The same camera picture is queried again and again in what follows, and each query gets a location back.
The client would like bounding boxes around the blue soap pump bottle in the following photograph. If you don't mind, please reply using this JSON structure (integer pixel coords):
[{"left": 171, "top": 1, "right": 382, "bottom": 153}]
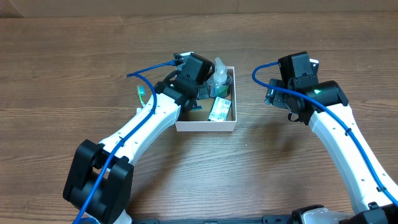
[{"left": 207, "top": 57, "right": 233, "bottom": 98}]

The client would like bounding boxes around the white green soap pack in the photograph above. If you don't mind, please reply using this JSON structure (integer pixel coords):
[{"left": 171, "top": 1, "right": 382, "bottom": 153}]
[{"left": 208, "top": 96, "right": 232, "bottom": 122}]

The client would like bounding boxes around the green white toothbrush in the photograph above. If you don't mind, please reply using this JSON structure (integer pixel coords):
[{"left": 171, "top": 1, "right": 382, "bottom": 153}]
[{"left": 137, "top": 85, "right": 146, "bottom": 107}]

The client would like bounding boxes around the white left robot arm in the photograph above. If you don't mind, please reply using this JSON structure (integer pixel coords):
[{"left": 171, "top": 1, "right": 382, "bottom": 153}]
[{"left": 63, "top": 52, "right": 215, "bottom": 223}]

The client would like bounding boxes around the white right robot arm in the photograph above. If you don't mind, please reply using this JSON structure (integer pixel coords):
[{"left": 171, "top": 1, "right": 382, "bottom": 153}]
[{"left": 265, "top": 52, "right": 397, "bottom": 223}]

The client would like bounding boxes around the white open cardboard box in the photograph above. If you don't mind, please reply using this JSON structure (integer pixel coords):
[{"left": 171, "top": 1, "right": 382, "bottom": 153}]
[{"left": 175, "top": 67, "right": 237, "bottom": 132}]

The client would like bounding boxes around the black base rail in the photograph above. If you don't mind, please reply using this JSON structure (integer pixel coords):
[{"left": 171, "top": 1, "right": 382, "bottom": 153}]
[{"left": 132, "top": 215, "right": 294, "bottom": 224}]

